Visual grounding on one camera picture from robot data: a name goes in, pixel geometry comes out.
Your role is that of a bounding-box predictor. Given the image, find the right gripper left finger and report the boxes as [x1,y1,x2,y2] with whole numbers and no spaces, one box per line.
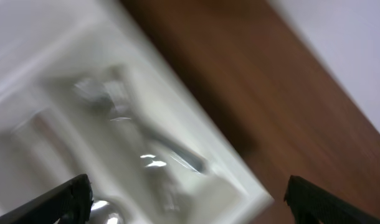
[0,174,93,224]

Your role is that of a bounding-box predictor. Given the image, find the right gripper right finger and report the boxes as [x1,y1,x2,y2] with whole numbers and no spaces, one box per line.
[284,175,380,224]

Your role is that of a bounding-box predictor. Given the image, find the steel spoon sideways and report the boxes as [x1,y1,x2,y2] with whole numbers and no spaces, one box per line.
[87,199,125,224]

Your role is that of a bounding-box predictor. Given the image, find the steel fork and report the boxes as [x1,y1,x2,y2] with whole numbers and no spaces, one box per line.
[73,75,206,173]

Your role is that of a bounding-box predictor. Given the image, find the white plastic cutlery tray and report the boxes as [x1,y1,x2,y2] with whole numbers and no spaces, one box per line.
[0,0,273,223]

